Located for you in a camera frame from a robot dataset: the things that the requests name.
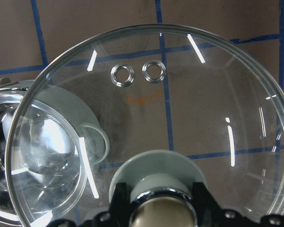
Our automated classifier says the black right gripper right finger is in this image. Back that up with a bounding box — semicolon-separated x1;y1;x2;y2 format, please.
192;182;284;227

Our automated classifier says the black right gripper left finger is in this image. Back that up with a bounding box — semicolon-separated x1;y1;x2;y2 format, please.
52;183;130;227

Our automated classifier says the glass pot lid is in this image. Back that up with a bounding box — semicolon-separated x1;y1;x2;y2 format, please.
15;25;284;227

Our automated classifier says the light green cooking pot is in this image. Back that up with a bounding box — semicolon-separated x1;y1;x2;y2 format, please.
0;78;110;226

